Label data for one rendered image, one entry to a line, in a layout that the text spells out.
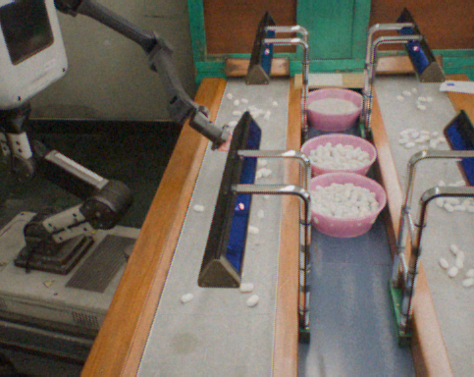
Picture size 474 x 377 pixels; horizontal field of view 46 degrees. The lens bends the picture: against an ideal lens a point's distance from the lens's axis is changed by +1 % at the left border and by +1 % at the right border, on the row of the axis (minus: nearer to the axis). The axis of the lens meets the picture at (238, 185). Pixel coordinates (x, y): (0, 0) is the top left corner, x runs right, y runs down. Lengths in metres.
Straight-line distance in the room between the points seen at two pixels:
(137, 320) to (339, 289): 0.55
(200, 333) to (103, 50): 2.67
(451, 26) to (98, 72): 2.23
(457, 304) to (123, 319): 0.82
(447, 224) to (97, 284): 1.15
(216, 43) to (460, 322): 1.73
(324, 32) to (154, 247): 1.42
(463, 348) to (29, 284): 1.38
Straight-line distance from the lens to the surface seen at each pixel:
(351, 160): 2.00
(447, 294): 1.51
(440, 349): 1.34
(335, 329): 1.46
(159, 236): 1.64
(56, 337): 2.04
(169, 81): 1.95
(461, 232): 1.73
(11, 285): 2.08
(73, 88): 3.96
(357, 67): 2.68
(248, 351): 1.32
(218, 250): 1.00
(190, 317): 1.41
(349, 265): 1.64
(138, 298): 1.45
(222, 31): 2.65
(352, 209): 1.76
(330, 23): 2.61
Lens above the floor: 1.74
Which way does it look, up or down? 32 degrees down
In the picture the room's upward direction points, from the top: 3 degrees counter-clockwise
